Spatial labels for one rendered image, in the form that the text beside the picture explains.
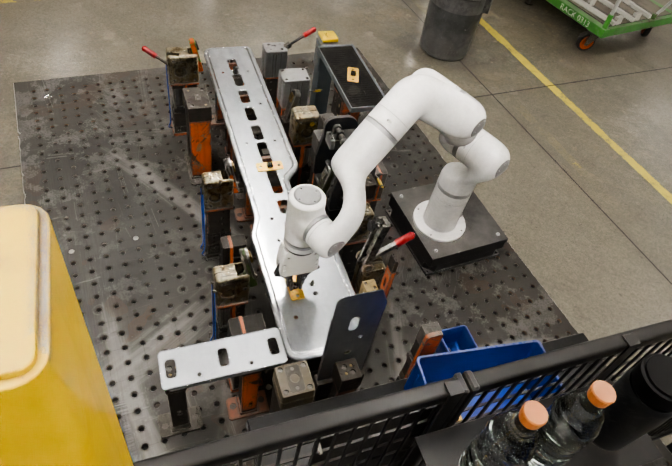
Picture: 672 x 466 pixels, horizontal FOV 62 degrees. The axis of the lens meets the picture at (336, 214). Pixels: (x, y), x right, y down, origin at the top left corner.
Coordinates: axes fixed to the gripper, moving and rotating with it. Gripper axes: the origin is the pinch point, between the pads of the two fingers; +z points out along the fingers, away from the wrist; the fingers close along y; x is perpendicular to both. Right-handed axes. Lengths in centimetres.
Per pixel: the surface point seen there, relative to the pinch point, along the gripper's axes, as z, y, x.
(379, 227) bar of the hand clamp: -17.4, -19.9, 0.8
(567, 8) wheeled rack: 77, -321, -273
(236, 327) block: 5.0, 16.7, 7.1
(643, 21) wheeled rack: 75, -378, -244
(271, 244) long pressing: 2.9, 2.3, -15.5
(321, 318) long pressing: 3.0, -4.2, 10.7
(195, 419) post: 32.6, 29.2, 15.8
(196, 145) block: 16, 14, -76
